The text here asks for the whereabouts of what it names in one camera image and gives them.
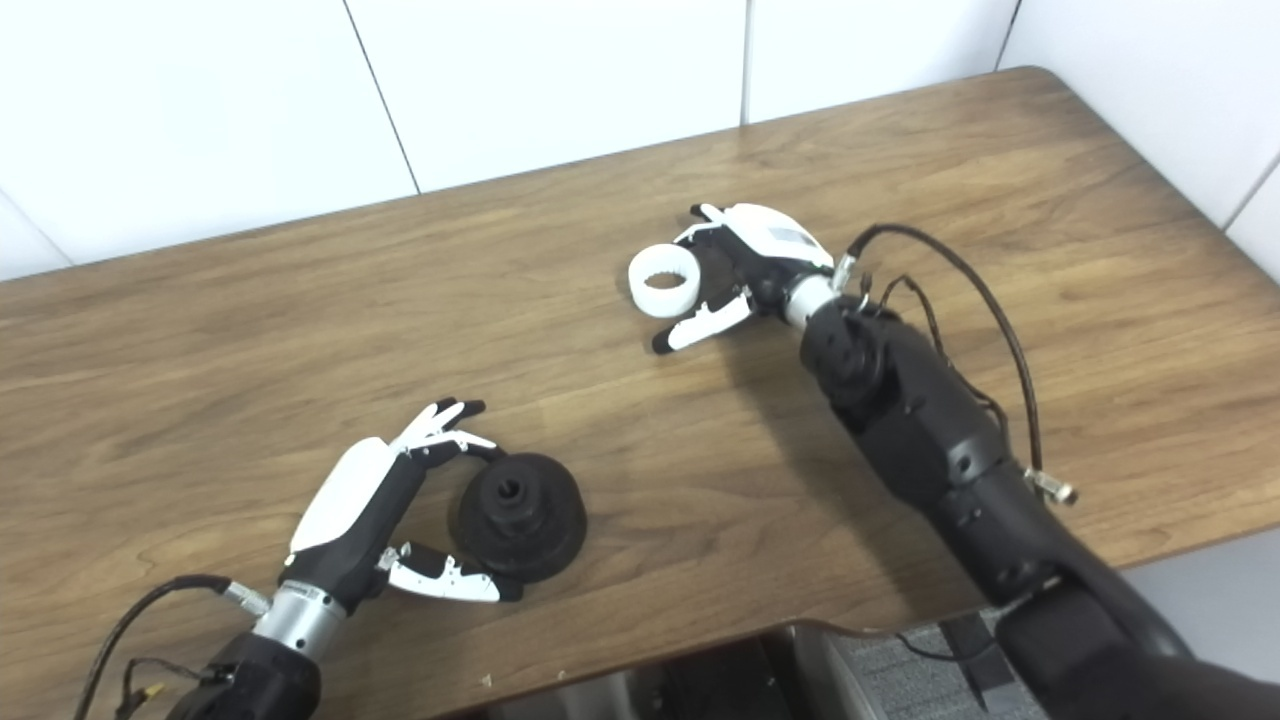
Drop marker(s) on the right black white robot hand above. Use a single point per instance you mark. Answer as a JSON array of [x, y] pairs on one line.
[[775, 240]]

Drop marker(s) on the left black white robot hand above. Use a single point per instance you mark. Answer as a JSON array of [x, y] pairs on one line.
[[350, 500]]

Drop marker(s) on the round black plastic part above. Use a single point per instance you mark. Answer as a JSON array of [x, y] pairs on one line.
[[530, 530]]

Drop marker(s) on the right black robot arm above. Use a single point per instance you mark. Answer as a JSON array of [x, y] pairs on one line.
[[950, 450]]

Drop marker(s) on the black robot torso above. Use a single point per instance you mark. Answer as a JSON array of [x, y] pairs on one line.
[[700, 680]]

